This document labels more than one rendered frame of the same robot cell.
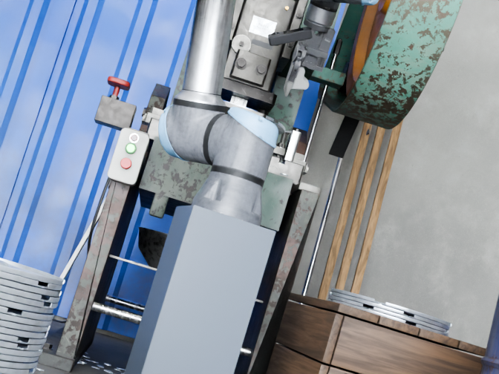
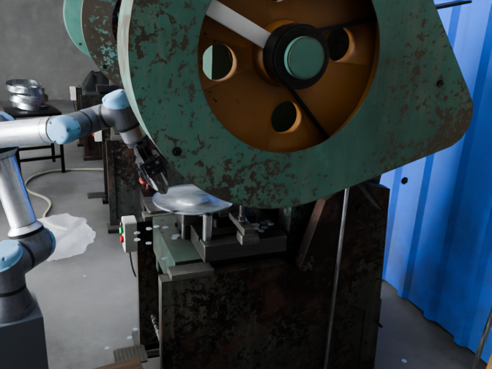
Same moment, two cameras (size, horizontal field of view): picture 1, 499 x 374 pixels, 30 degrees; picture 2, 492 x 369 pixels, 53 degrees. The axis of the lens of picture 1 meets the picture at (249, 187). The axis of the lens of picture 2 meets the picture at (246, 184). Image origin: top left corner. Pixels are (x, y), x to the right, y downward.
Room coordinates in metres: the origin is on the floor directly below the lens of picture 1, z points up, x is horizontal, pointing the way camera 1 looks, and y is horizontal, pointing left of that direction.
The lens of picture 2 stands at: (2.27, -1.54, 1.43)
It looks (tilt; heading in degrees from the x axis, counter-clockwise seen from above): 19 degrees down; 73
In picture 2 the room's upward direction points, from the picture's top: 3 degrees clockwise
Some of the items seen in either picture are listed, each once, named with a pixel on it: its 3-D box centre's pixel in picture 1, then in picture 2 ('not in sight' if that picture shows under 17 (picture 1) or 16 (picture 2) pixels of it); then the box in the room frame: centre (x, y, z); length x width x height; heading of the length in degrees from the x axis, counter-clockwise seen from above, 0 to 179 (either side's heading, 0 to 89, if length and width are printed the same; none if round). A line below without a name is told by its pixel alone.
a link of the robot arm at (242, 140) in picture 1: (244, 142); (5, 264); (1.96, 0.04, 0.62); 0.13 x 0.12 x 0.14; 58
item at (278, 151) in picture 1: (283, 149); (242, 220); (2.73, -0.06, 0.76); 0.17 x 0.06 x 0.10; 94
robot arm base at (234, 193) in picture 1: (231, 195); (8, 296); (1.95, 0.03, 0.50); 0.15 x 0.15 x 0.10
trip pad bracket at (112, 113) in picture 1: (110, 133); (149, 211); (2.46, 0.40, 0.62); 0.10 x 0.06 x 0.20; 94
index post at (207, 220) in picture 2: (292, 145); (207, 225); (2.60, -0.08, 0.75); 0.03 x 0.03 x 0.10; 4
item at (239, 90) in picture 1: (239, 98); not in sight; (2.72, 0.10, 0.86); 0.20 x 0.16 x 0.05; 94
